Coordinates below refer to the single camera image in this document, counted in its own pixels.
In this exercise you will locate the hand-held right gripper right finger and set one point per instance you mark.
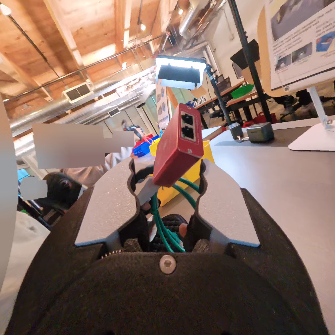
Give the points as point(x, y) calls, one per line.
point(225, 212)

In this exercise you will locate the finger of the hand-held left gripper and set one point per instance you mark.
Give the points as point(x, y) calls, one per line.
point(148, 191)

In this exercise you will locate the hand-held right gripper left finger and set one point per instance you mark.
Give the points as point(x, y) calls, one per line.
point(110, 206)

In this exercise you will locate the yellow storage bin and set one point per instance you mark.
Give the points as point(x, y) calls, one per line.
point(172, 193)

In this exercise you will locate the red ethernet splitter box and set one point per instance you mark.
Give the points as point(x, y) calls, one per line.
point(172, 151)

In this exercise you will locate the grey desk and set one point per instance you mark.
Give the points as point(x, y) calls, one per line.
point(288, 196)

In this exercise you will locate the wooden office desk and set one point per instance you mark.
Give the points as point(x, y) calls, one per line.
point(235, 96)

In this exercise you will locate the person's right hand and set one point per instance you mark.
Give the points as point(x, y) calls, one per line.
point(183, 229)

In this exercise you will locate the black dimpled wrist pad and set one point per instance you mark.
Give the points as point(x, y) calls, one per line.
point(170, 219)

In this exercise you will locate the grey charger box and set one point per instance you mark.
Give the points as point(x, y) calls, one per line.
point(260, 132)
point(235, 130)

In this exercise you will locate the instruction board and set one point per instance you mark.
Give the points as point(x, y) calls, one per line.
point(295, 39)
point(162, 107)

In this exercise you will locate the black floor lamp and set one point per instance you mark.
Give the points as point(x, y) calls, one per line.
point(141, 105)

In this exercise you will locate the white air vent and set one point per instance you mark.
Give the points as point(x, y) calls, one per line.
point(77, 91)

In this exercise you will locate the red basket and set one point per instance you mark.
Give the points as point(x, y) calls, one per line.
point(259, 119)

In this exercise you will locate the black light stand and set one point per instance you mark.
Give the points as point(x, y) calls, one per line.
point(219, 99)

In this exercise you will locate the green storage bin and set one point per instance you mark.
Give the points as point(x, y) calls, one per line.
point(242, 91)

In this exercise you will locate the overhead studio lamp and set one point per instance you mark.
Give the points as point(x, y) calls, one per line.
point(180, 72)

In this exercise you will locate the black pole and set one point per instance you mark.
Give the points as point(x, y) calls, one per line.
point(251, 65)

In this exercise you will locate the black monitor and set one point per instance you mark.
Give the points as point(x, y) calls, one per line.
point(240, 52)

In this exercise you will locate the silver ventilation duct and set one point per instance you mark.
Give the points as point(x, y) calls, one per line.
point(78, 104)

